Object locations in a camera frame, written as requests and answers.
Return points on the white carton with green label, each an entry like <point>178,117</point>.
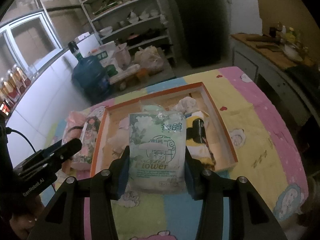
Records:
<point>107,60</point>

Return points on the wooden counter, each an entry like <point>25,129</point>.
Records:
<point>260,52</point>

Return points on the blue water jug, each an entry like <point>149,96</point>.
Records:
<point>91,75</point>

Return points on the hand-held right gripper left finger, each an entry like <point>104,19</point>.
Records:
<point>122,180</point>

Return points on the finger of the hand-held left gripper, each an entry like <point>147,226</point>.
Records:
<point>67,148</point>
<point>42,168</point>

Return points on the grey metal shelf rack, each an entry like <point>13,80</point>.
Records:
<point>130,12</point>

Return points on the cluster of condiment bottles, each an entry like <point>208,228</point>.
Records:
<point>287,40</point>

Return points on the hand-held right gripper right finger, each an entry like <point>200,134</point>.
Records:
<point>190,181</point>

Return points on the row of drink bottles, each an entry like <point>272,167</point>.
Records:
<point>15,82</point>

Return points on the black refrigerator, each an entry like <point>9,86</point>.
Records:
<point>195,22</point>

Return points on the green tissue pack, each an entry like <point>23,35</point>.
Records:
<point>156,150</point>

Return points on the cardboard sheet on wall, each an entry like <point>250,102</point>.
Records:
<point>282,5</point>

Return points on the low wooden stool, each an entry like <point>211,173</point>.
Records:
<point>127,76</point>

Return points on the floral tissue pack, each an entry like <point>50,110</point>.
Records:
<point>87,142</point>

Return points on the pink tissue pack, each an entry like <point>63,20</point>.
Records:
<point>73,125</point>

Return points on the window frame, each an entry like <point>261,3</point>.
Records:
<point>27,35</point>

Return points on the person's left hand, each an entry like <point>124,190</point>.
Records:
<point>25,225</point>

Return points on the pale soft cloth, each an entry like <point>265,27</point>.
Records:
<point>117,140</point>

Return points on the plastic bag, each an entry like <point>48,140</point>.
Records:
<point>150,60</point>

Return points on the phone with lit screen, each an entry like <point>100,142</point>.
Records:
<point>3,107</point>

